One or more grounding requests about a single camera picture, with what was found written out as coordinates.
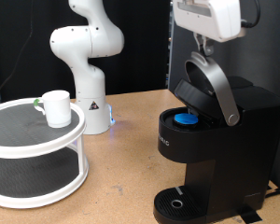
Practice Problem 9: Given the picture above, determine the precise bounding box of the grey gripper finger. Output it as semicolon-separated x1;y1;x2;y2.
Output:
203;35;215;58
194;32;207;54

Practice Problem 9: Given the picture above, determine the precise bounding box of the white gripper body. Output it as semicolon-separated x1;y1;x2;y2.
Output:
172;0;247;43

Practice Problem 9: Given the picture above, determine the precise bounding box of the silver Keurig lid handle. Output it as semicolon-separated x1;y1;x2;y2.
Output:
185;50;241;127

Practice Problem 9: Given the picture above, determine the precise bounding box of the blue-lidded coffee pod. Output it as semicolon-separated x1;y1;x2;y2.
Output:
173;113;200;129

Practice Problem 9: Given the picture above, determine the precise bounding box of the black Keurig coffee machine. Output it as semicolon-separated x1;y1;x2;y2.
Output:
152;60;280;224

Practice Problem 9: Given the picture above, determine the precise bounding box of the dark grey partition panel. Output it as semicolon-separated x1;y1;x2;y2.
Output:
168;0;280;197

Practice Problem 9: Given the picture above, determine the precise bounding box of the white mug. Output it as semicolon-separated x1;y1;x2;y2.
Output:
33;90;73;129

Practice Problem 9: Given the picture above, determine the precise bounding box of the black tape strip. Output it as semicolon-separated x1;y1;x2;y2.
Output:
237;204;263;224

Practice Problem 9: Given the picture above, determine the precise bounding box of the white two-tier turntable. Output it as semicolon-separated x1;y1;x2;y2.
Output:
0;97;90;209

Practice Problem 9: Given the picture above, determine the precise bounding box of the black grip liner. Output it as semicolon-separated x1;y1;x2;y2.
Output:
0;147;80;199
0;102;81;147

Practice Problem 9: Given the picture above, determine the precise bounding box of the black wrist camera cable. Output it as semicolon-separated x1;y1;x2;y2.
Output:
241;0;261;30

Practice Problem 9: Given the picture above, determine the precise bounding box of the black power cord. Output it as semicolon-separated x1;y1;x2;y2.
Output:
264;186;280;200

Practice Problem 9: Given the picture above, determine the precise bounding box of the black hanging cable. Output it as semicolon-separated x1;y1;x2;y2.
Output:
0;0;35;104

